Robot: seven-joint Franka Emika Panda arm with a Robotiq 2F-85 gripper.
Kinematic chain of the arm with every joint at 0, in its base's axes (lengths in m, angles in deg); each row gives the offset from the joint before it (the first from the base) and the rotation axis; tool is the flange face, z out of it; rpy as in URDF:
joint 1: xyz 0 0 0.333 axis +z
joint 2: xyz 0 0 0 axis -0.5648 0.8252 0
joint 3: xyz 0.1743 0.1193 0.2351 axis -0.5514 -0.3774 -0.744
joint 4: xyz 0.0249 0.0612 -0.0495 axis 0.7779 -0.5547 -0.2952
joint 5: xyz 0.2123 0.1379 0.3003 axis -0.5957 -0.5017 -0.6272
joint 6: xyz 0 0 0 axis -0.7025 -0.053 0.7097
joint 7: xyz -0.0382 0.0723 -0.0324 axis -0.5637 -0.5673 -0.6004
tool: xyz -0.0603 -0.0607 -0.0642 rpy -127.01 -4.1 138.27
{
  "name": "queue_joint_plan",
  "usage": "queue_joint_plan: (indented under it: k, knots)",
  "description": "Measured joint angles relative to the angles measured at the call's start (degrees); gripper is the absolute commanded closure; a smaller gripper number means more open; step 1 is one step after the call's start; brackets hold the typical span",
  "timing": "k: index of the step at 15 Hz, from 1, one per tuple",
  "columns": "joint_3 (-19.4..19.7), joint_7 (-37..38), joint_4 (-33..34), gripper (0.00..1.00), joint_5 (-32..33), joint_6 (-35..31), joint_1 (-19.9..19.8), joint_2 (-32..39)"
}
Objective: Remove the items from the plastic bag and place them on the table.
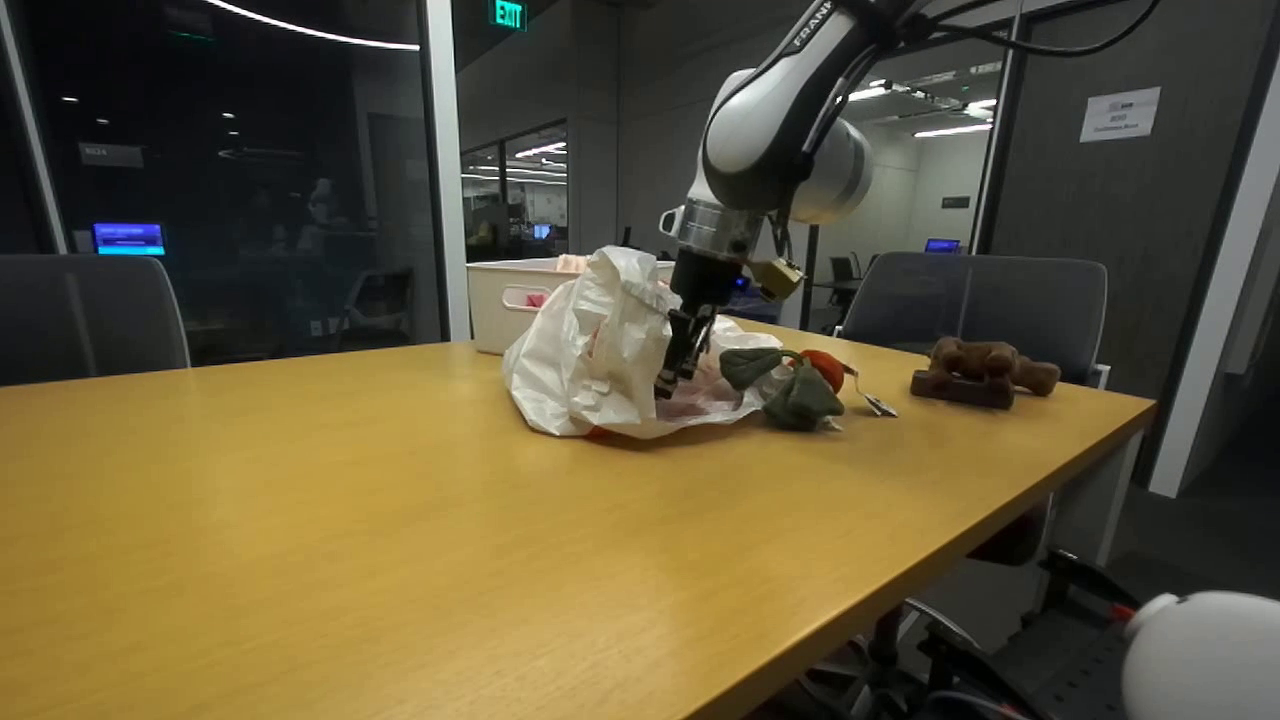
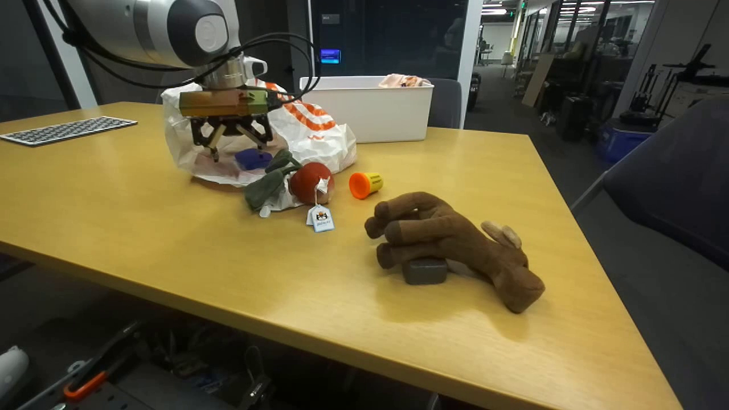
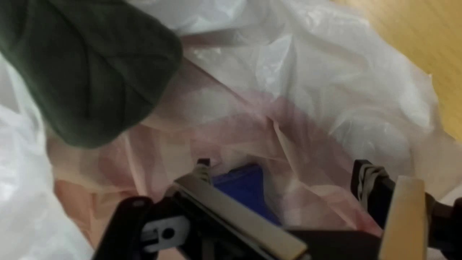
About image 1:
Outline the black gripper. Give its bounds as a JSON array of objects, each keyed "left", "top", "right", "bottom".
[{"left": 655, "top": 243, "right": 742, "bottom": 399}]

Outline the white plastic bag orange print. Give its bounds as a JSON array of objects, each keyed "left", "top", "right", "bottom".
[{"left": 498, "top": 241, "right": 784, "bottom": 445}]

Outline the brown plush moose toy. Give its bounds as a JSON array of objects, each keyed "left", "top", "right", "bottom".
[{"left": 924, "top": 334, "right": 1063, "bottom": 399}]

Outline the white plastic storage bin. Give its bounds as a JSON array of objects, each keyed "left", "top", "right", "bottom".
[{"left": 464, "top": 258, "right": 592, "bottom": 357}]

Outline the grey office chair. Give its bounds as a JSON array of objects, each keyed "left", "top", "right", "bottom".
[
  {"left": 0, "top": 251, "right": 195, "bottom": 394},
  {"left": 952, "top": 251, "right": 1110, "bottom": 394},
  {"left": 834, "top": 251, "right": 975, "bottom": 357}
]

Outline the glowing blue monitor screen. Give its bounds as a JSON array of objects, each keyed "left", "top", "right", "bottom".
[{"left": 89, "top": 220, "right": 169, "bottom": 259}]

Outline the white rounded plastic object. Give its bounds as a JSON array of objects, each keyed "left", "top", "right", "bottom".
[{"left": 1117, "top": 588, "right": 1280, "bottom": 720}]

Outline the tan wrist mount plate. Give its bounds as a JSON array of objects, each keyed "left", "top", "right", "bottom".
[{"left": 742, "top": 258, "right": 812, "bottom": 299}]

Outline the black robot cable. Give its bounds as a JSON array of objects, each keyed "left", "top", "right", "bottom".
[{"left": 915, "top": 0, "right": 1162, "bottom": 63}]

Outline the white paper wall sign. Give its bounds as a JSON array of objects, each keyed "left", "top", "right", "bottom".
[{"left": 1076, "top": 83, "right": 1162, "bottom": 147}]

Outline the orange handled tool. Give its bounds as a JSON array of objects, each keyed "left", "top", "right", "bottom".
[{"left": 1063, "top": 583, "right": 1140, "bottom": 633}]

